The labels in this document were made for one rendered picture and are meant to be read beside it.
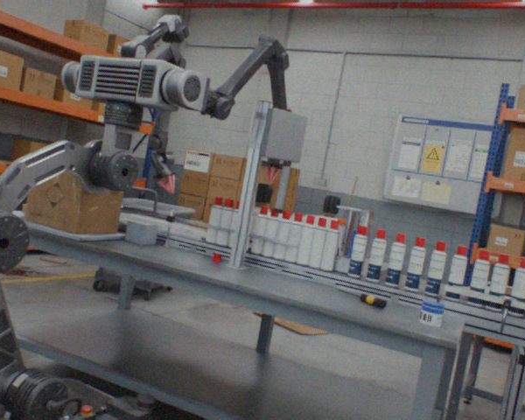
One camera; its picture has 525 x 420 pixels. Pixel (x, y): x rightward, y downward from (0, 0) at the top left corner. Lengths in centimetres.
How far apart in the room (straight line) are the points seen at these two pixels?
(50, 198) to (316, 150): 513
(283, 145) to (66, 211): 90
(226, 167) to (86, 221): 378
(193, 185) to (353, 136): 212
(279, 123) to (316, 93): 514
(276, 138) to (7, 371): 127
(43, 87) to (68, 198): 384
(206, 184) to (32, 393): 435
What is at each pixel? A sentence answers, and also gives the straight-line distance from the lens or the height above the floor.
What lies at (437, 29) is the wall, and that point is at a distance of 704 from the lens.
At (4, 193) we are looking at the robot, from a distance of 190.
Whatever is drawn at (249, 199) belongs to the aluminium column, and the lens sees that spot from 219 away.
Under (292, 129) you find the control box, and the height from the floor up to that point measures 141.
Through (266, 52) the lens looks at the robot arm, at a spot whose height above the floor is 168.
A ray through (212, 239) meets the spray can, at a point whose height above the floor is 90.
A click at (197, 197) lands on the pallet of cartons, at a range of 614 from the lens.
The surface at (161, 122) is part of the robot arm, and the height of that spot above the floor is 137.
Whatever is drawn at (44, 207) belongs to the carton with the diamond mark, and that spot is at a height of 92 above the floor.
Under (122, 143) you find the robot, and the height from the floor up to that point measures 123.
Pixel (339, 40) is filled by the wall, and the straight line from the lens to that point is 739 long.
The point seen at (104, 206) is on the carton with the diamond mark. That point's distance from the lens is 240.
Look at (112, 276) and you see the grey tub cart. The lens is 491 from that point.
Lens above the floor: 119
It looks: 3 degrees down
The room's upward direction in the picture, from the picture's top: 10 degrees clockwise
